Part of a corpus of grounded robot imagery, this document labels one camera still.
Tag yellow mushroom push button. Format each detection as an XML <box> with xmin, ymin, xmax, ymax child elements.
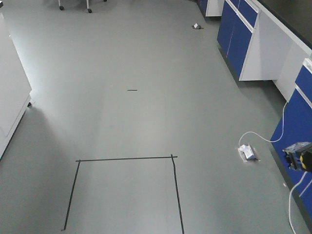
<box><xmin>282</xmin><ymin>142</ymin><xmax>312</xmax><ymax>172</ymax></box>

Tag small floor socket far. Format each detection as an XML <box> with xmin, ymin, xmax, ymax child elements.
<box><xmin>192</xmin><ymin>23</ymin><xmax>204</xmax><ymax>30</ymax></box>

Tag white floor socket box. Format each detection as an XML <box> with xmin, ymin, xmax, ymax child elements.
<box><xmin>237</xmin><ymin>144</ymin><xmax>259</xmax><ymax>162</ymax></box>

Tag blue white lab bench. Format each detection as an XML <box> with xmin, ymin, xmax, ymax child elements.
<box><xmin>198</xmin><ymin>0</ymin><xmax>312</xmax><ymax>217</ymax></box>

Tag white cabinet on wheels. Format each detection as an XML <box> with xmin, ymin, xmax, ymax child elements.
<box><xmin>0</xmin><ymin>14</ymin><xmax>32</xmax><ymax>156</ymax></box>

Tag chair wheel legs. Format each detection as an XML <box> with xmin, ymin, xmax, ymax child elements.
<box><xmin>57</xmin><ymin>0</ymin><xmax>93</xmax><ymax>14</ymax></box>

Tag white cable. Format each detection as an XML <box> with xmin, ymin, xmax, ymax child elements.
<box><xmin>238</xmin><ymin>101</ymin><xmax>312</xmax><ymax>234</ymax></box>

